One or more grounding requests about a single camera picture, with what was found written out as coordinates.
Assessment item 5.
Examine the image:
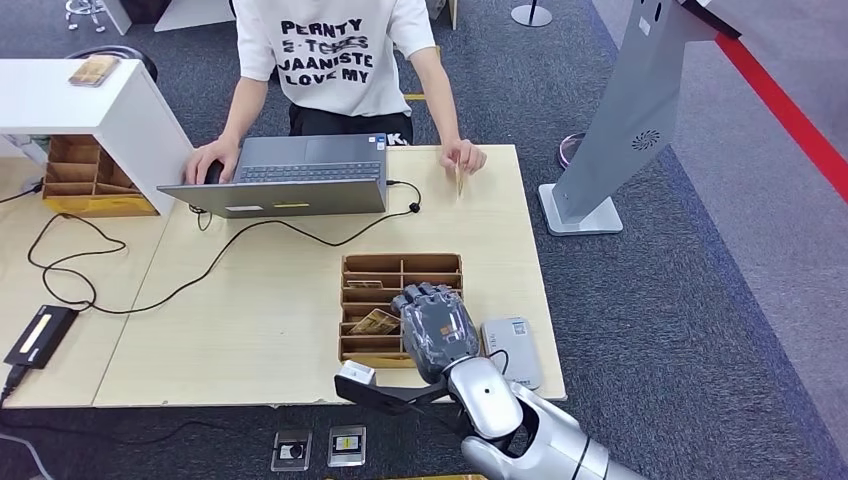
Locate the person's left hand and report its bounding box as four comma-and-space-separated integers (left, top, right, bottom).
439, 139, 488, 177

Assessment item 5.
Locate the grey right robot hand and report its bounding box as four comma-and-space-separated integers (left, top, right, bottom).
390, 282, 482, 386

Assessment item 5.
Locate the person's right hand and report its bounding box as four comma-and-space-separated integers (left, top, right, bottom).
184, 135, 241, 187

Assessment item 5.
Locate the gold card lying slanted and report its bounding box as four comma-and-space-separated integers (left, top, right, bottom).
347, 308, 402, 337

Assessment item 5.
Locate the grey card reader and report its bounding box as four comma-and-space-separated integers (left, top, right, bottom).
480, 316, 543, 391

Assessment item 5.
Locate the brown cardboard card organizer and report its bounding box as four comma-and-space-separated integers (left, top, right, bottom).
42, 134, 160, 219
337, 253, 464, 370

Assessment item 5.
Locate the person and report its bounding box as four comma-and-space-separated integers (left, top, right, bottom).
184, 0, 488, 187

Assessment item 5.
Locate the black reader box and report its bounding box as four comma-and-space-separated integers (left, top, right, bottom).
3, 304, 79, 370

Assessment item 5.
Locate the yellow floor tape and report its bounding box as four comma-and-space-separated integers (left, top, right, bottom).
404, 44, 443, 102

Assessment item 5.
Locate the white shelf unit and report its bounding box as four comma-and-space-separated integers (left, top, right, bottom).
0, 58, 195, 217

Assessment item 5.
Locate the grey laptop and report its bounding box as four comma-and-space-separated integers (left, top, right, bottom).
157, 134, 389, 220

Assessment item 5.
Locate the round ringed base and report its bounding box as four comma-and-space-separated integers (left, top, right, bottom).
558, 132, 589, 170

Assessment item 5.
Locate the black round stool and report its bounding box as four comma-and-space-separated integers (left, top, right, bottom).
66, 44, 159, 84

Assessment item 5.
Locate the stack of gold cards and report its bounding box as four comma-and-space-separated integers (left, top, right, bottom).
68, 54, 122, 88

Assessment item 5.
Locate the yellow strip object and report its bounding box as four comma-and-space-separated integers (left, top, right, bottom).
387, 472, 492, 480

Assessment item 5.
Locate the floor socket with label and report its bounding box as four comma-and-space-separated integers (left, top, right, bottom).
327, 425, 368, 469

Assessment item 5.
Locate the grey stanchion base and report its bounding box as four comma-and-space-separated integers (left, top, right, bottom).
511, 0, 554, 29

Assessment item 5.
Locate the white furniture panel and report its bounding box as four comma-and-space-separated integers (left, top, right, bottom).
100, 0, 234, 36

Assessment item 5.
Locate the grey kiosk stand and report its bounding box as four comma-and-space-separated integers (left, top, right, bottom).
537, 0, 783, 238

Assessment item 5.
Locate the floor socket with round plug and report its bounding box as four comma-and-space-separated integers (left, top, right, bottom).
271, 429, 313, 473

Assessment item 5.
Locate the chrome chair base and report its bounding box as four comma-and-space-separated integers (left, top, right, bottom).
64, 0, 109, 34

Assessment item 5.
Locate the long black cable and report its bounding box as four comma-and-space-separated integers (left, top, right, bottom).
26, 178, 423, 316

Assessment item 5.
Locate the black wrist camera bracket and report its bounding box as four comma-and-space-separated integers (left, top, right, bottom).
333, 374, 465, 419

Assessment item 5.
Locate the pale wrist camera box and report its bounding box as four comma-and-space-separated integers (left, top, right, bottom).
339, 360, 377, 388

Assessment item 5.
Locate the black reader power cable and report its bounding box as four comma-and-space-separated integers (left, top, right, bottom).
0, 364, 31, 407

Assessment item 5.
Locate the white floor cable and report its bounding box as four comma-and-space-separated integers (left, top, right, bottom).
0, 432, 54, 480

